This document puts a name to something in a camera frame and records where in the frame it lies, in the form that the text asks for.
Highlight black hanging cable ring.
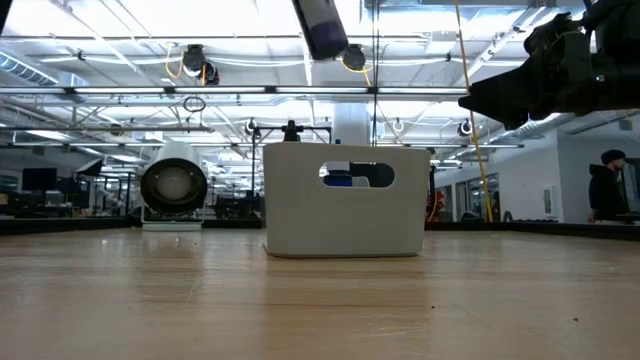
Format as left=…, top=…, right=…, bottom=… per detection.
left=182, top=95, right=207, bottom=114

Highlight large blue-capped colouring bottle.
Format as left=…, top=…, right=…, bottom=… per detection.
left=322, top=138, right=354, bottom=189

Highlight large purple-capped colouring bottle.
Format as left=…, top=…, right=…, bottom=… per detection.
left=291, top=0, right=350, bottom=62

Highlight white plastic bin with handles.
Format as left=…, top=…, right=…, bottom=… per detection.
left=262, top=142, right=432, bottom=259

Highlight thin black vertical cable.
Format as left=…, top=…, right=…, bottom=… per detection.
left=370, top=0, right=380, bottom=147

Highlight black rig crossbar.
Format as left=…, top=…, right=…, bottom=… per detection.
left=249, top=119, right=334, bottom=201

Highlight person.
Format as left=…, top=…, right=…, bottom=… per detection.
left=587, top=148, right=632, bottom=225

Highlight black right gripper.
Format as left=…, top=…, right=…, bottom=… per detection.
left=457, top=12, right=609, bottom=133

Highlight yellow hanging cable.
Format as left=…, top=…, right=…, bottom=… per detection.
left=452, top=0, right=495, bottom=224

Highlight black monitor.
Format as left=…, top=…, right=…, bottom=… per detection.
left=20, top=167, right=59, bottom=192

